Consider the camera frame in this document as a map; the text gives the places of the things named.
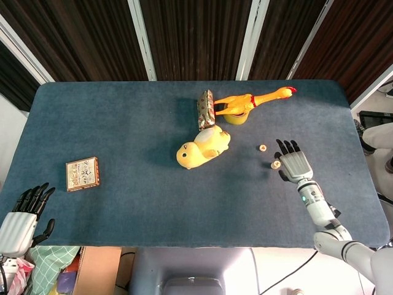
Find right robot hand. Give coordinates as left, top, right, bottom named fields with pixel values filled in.
left=274, top=139, right=314, bottom=185

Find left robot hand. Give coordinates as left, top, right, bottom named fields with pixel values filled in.
left=0, top=183, right=56, bottom=258

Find small patterned card box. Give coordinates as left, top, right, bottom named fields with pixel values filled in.
left=65, top=157, right=101, bottom=193

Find pink plastic bag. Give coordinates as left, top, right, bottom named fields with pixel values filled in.
left=10, top=258, right=35, bottom=295

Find green checked bag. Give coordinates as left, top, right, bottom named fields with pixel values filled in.
left=29, top=245, right=81, bottom=295

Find purple object under table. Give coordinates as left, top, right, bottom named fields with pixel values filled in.
left=57, top=270, right=76, bottom=295

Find dark grey sneaker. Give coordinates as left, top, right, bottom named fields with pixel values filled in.
left=352, top=119, right=375, bottom=154

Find orange rubber chicken toy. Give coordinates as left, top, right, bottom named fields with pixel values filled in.
left=213, top=87, right=298, bottom=117

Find brown cardboard box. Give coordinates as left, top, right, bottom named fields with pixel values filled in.
left=73, top=245, right=123, bottom=295

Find person leg beige trousers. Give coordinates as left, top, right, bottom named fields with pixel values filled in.
left=362, top=122, right=393, bottom=151

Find black floor object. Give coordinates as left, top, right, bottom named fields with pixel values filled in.
left=359, top=111, right=393, bottom=128

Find yellow duck plush toy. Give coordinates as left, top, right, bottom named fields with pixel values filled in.
left=176, top=124, right=231, bottom=170

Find patterned foil snack bag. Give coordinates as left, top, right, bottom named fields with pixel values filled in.
left=196, top=89, right=216, bottom=130

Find blue felt table cover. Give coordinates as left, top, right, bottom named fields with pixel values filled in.
left=0, top=80, right=389, bottom=250

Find grey robot torso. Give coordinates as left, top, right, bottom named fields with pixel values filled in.
left=128, top=247, right=260, bottom=295

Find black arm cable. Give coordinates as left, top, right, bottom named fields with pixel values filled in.
left=288, top=249, right=319, bottom=277

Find white partition frame post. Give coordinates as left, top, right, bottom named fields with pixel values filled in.
left=127, top=0, right=157, bottom=81
left=236, top=0, right=271, bottom=81
left=0, top=14, right=56, bottom=84
left=287, top=0, right=334, bottom=81
left=349, top=71, right=393, bottom=111

